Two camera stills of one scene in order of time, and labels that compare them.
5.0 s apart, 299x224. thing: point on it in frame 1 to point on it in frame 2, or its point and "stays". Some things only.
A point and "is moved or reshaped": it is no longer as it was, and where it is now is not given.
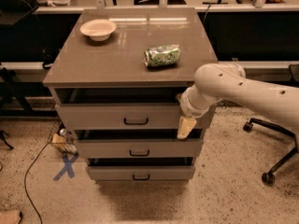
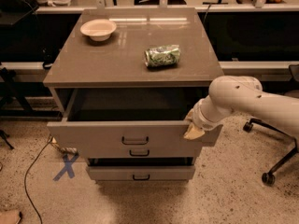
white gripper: (187, 107) to (197, 116)
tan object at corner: (9, 217) stays
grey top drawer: (121, 116) is moved or reshaped
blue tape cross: (68, 166) stays
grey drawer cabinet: (117, 77) stays
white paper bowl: (99, 29) stays
